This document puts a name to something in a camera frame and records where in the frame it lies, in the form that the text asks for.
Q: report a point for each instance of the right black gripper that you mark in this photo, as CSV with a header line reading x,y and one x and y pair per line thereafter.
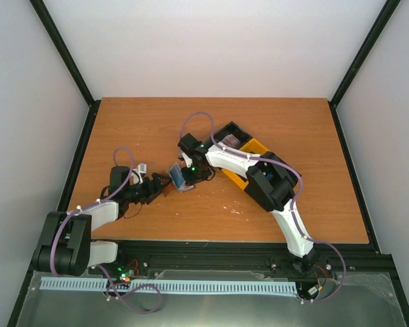
x,y
192,181

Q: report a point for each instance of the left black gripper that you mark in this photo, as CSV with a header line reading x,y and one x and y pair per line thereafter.
x,y
154,193

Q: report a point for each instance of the brown leather card holder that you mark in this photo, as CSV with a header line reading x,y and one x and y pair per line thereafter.
x,y
177,181

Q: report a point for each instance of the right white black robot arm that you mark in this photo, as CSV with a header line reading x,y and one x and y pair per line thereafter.
x,y
261,174

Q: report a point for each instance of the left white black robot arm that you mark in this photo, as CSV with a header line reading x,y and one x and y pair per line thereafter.
x,y
66,247

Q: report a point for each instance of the red white card stack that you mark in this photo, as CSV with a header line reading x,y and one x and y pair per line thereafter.
x,y
231,141

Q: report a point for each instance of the black bin with red cards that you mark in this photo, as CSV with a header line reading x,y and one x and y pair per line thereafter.
x,y
232,128

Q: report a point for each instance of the yellow card bin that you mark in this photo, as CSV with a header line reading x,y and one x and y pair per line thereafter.
x,y
254,148

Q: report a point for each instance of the left electronics board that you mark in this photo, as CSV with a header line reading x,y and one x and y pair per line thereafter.
x,y
129,271

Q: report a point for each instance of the right electronics connector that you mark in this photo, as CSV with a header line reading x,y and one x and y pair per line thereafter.
x,y
321,277

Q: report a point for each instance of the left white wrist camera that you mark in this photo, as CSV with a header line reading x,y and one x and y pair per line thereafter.
x,y
138,173

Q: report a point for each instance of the black aluminium frame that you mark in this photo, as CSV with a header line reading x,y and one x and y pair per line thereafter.
x,y
225,256

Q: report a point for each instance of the light blue cable duct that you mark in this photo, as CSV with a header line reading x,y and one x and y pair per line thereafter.
x,y
174,287

